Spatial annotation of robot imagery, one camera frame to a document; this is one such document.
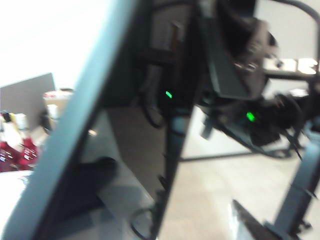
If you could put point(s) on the grey desk partition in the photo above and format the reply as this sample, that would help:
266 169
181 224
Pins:
25 100

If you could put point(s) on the red snack packages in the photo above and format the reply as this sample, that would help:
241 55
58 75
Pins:
27 152

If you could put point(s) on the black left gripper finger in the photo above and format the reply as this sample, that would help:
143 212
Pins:
255 227

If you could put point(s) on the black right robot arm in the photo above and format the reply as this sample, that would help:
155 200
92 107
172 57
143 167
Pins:
267 130

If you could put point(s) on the grey robot stand frame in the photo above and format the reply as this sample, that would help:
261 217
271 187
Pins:
300 175

